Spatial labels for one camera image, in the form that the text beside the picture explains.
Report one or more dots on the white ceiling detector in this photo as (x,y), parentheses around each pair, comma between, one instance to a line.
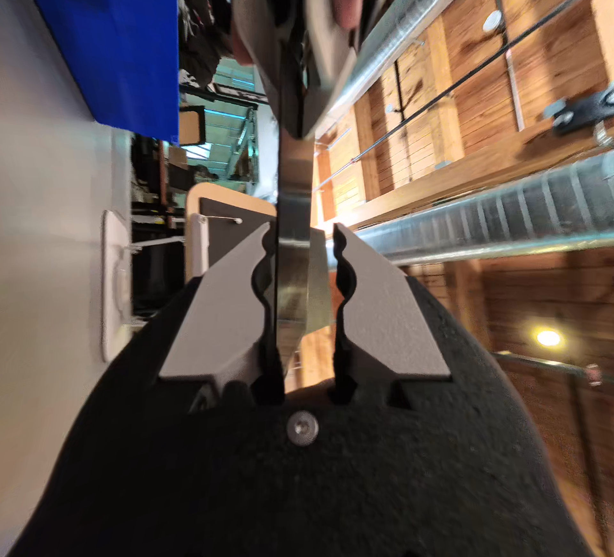
(492,20)

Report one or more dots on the black wooden book stand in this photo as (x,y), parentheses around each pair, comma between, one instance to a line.
(225,231)

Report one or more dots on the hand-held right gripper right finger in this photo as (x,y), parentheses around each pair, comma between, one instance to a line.
(393,327)

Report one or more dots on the blue plastic bin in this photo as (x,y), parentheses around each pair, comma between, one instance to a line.
(120,39)

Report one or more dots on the wooden black chair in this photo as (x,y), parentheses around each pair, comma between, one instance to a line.
(191,125)

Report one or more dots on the silver ventilation duct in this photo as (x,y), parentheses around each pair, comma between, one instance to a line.
(407,25)
(479,216)

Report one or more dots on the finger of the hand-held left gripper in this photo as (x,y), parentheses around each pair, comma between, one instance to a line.
(259,39)
(328,58)

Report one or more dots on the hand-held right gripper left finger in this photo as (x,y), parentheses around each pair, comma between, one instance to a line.
(216,322)

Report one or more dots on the black ceiling rod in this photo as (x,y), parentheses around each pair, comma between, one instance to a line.
(537,361)
(479,70)

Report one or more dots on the black ceiling bracket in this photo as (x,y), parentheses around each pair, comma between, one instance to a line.
(583,109)

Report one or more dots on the ceiling light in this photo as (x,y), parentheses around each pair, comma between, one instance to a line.
(548,338)

